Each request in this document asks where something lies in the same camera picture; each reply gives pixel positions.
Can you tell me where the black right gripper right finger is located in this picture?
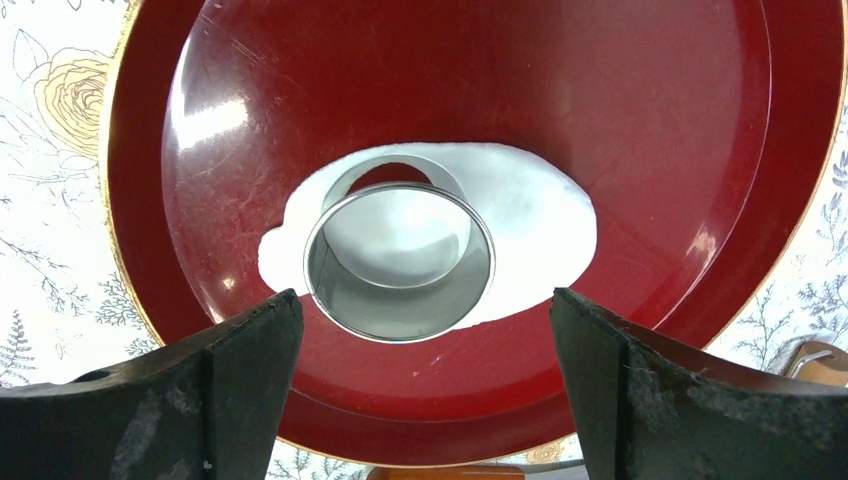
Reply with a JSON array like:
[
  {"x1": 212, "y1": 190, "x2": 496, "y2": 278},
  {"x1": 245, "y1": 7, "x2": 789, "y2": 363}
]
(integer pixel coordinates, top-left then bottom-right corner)
[{"x1": 549, "y1": 288, "x2": 847, "y2": 479}]

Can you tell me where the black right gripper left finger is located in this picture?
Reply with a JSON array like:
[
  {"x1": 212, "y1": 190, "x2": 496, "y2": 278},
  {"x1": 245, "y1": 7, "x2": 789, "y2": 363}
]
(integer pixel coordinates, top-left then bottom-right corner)
[{"x1": 1, "y1": 290, "x2": 304, "y2": 479}]

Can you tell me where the wooden double-ended rolling pin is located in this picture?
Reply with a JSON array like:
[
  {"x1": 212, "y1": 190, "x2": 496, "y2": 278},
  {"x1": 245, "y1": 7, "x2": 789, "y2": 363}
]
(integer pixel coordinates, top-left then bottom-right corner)
[{"x1": 785, "y1": 341, "x2": 847, "y2": 387}]

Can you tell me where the white dough ball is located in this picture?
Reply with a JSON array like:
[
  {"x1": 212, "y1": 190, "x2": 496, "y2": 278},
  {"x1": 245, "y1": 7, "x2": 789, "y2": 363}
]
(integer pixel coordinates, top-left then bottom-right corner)
[{"x1": 258, "y1": 142, "x2": 597, "y2": 343}]

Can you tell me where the round red tray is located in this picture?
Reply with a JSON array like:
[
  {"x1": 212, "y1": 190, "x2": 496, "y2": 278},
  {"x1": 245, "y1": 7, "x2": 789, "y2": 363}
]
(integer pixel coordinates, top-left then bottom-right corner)
[{"x1": 99, "y1": 0, "x2": 848, "y2": 469}]

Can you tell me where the metal scraper wooden handle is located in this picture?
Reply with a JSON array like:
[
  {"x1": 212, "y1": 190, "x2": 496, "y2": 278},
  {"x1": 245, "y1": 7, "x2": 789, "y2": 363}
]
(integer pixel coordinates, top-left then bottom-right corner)
[{"x1": 365, "y1": 459, "x2": 587, "y2": 480}]

